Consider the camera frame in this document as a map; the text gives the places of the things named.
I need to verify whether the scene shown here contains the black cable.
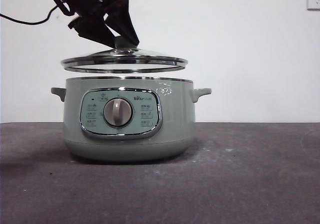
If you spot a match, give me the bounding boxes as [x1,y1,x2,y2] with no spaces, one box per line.
[0,5,61,26]

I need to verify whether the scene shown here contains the sage green electric pot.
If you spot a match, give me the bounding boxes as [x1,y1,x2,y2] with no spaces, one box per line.
[50,76,213,163]

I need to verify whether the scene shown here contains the glass lid with green knob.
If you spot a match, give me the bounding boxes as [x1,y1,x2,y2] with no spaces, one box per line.
[60,36,186,74]

